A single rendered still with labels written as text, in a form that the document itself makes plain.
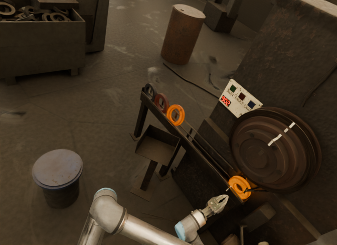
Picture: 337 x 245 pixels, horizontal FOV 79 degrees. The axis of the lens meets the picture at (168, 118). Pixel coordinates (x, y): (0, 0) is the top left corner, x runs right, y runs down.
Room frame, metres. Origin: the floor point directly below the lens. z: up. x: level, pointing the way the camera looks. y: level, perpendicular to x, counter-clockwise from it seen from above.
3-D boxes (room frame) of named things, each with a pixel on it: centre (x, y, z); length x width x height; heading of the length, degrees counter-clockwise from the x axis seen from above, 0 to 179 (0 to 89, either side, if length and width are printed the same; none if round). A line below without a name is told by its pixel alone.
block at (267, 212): (0.73, -0.76, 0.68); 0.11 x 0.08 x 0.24; 140
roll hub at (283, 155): (0.80, -0.51, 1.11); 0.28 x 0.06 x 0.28; 50
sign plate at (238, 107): (1.17, -0.39, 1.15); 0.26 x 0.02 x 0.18; 50
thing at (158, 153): (1.00, 0.00, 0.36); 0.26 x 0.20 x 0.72; 85
